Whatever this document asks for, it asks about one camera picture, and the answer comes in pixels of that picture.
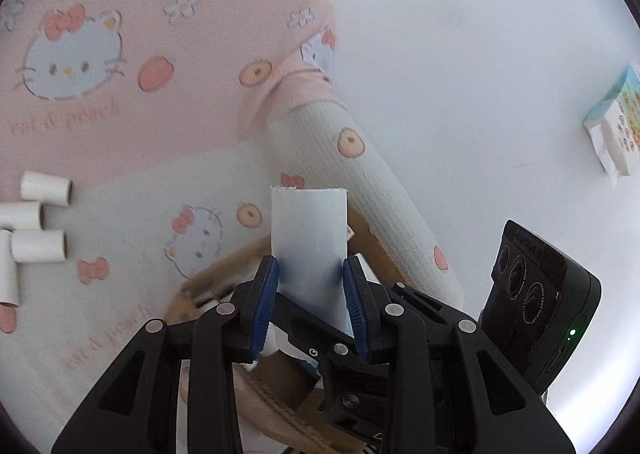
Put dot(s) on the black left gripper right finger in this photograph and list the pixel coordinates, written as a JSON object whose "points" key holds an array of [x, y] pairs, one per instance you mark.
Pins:
{"points": [[448, 388]]}

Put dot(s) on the pink Hello Kitty mat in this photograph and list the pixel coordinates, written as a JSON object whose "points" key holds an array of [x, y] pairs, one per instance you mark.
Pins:
{"points": [[172, 120]]}

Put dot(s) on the white paper roll tube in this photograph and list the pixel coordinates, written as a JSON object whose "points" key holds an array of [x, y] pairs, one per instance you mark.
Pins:
{"points": [[9, 289], [21, 216], [46, 189], [38, 246], [309, 240]]}

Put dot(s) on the black camera module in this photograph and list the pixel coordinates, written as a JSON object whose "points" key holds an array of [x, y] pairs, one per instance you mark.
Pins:
{"points": [[540, 305]]}

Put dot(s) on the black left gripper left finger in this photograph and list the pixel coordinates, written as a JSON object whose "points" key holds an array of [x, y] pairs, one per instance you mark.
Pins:
{"points": [[133, 406]]}

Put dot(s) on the brown cardboard box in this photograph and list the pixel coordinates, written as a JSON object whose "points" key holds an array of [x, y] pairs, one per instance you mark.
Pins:
{"points": [[276, 396]]}

